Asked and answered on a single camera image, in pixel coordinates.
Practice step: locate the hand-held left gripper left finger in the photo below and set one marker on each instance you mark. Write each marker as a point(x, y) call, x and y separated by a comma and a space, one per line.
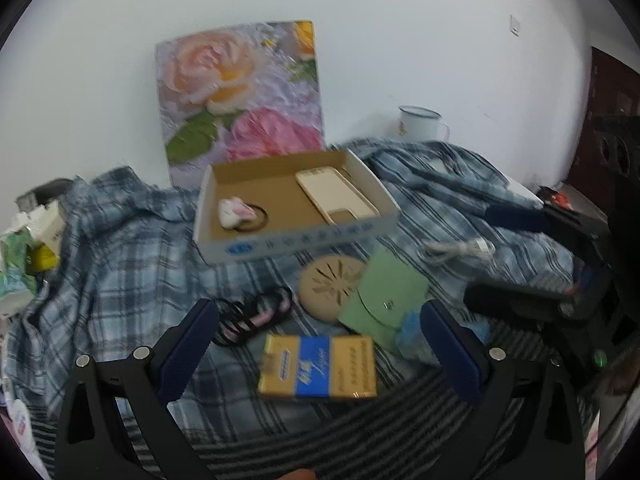
point(187, 345)

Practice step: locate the cream phone case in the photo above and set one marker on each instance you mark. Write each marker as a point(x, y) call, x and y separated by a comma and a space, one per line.
point(325, 190)

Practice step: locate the dark brown door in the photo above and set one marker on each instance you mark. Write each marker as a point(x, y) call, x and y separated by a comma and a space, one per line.
point(610, 90)

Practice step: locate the white plastic bag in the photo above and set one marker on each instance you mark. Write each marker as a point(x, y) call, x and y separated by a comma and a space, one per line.
point(22, 425)

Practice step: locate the green snap pouch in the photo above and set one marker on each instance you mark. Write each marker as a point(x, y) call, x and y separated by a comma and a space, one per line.
point(385, 285)

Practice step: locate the person's left hand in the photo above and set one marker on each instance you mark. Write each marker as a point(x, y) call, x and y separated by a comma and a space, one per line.
point(297, 475)

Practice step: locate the small yellow packet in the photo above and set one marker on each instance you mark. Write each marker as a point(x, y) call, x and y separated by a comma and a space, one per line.
point(42, 259)

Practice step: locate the cardboard box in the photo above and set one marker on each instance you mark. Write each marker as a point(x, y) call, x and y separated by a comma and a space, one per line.
point(280, 202)

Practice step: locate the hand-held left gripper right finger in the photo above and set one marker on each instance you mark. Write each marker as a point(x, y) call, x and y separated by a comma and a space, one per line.
point(450, 350)

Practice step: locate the small red object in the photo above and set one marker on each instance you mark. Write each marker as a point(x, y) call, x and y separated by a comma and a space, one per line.
point(556, 198)

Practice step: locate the white wall switch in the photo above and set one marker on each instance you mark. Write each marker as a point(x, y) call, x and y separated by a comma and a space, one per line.
point(515, 25)

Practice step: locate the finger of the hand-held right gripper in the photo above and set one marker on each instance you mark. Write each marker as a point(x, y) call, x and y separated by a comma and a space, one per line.
point(510, 302)
point(515, 217)

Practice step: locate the yellow and blue cigarette pack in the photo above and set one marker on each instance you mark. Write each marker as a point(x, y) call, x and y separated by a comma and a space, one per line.
point(315, 365)

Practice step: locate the light blue plastic item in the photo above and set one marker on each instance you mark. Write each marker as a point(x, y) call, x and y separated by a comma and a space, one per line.
point(412, 332)

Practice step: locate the round beige vented disc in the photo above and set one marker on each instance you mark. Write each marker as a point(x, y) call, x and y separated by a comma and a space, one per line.
point(325, 285)

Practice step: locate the grey striped mat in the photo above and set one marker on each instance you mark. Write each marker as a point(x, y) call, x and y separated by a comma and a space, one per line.
point(350, 440)

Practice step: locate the green tissue pack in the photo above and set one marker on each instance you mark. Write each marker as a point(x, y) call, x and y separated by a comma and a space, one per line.
point(15, 270)

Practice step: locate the small white carton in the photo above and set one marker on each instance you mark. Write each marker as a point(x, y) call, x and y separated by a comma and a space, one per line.
point(47, 225)

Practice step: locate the white enamel mug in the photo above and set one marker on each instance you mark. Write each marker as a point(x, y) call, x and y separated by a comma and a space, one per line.
point(415, 125)

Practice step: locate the grey container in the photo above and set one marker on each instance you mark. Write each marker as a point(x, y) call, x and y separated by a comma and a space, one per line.
point(45, 192)

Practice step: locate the blue plaid shirt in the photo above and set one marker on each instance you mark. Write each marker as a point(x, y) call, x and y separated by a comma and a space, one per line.
point(125, 260)

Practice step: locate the floral picture board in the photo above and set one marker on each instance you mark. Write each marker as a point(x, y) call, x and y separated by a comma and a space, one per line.
point(240, 85)

